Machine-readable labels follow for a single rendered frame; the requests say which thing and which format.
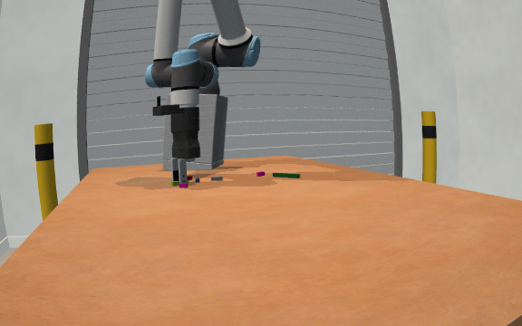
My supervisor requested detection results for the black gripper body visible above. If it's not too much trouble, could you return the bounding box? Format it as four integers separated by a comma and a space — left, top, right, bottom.
153, 89, 200, 158

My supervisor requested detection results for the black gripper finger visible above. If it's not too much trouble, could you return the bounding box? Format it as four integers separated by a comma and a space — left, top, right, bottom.
170, 158, 179, 182
178, 158, 195, 183

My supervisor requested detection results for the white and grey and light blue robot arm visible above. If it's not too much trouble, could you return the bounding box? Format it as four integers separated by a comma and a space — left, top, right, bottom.
145, 0, 260, 95

